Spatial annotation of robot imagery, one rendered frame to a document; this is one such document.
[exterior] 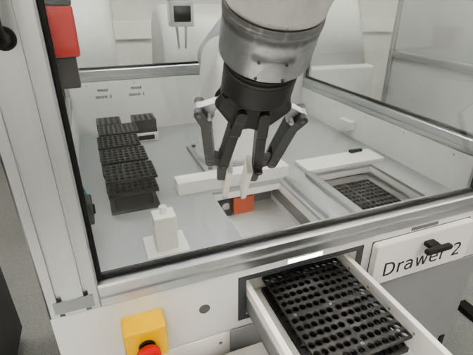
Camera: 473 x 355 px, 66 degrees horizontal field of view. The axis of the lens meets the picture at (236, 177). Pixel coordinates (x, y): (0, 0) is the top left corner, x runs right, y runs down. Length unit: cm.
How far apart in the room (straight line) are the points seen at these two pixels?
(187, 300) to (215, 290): 5
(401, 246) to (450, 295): 35
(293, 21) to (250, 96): 9
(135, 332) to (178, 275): 11
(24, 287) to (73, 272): 173
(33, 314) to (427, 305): 176
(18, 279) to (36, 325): 40
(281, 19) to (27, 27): 31
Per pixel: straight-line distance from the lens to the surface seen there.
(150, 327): 68
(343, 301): 75
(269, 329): 69
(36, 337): 206
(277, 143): 46
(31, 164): 55
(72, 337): 73
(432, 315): 123
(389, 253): 89
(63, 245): 61
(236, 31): 32
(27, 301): 227
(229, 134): 43
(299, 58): 33
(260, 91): 35
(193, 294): 71
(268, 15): 30
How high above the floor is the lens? 141
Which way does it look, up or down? 26 degrees down
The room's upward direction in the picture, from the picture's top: straight up
